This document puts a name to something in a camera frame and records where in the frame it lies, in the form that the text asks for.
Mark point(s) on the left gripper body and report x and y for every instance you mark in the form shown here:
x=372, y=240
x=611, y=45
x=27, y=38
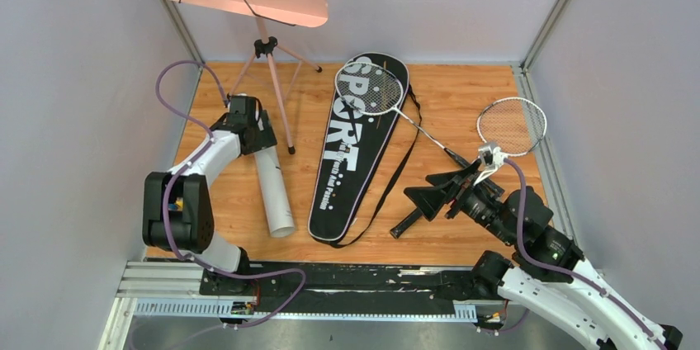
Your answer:
x=262, y=139

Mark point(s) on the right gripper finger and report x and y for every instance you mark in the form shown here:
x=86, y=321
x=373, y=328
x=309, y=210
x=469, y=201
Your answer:
x=459, y=177
x=430, y=200

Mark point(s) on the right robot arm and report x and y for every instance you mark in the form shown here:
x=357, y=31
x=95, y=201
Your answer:
x=547, y=273

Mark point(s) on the black sport racket bag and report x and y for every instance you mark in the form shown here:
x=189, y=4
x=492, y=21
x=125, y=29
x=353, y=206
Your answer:
x=353, y=148

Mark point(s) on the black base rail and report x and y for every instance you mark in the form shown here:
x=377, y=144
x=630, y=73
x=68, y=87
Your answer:
x=345, y=292

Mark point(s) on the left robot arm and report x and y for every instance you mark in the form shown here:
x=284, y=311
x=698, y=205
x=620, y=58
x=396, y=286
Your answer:
x=177, y=211

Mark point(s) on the white shuttlecock tube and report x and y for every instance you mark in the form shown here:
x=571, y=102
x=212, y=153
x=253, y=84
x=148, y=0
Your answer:
x=277, y=207

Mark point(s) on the yellow blue toy block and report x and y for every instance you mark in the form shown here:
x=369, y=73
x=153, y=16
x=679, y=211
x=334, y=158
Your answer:
x=176, y=205

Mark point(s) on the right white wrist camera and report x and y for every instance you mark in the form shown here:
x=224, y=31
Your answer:
x=492, y=158

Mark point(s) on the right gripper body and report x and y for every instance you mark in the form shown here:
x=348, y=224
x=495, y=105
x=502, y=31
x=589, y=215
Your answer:
x=462, y=187

